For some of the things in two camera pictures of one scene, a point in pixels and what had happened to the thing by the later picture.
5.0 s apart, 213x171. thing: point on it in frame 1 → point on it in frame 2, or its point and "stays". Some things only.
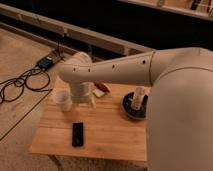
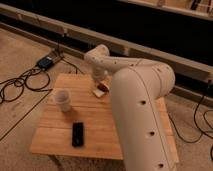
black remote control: x=77 y=134 stays
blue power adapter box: x=45 y=62 stays
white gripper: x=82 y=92 → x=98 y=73
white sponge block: x=98 y=92 stays
